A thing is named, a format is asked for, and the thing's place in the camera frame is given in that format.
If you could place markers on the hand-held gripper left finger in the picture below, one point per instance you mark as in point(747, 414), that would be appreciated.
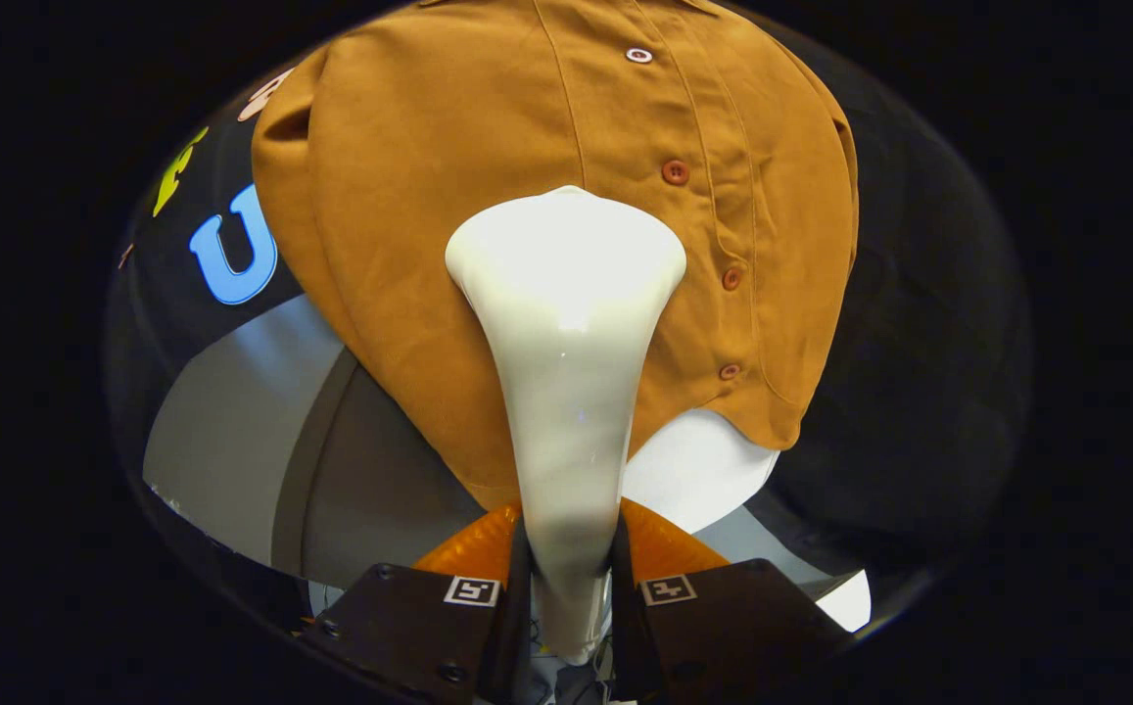
point(429, 636)

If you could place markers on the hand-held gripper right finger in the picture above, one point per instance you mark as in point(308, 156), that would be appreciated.
point(723, 627)

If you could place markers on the white garment steamer head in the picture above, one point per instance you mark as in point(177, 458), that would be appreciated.
point(566, 343)

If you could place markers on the orange button-up shirt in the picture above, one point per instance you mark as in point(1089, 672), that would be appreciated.
point(429, 147)

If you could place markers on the white paper sheet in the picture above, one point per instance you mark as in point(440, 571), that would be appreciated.
point(848, 602)

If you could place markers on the white mannequin torso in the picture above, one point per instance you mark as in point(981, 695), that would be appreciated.
point(693, 470)

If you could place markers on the pink clip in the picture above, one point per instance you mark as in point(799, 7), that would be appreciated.
point(125, 257)

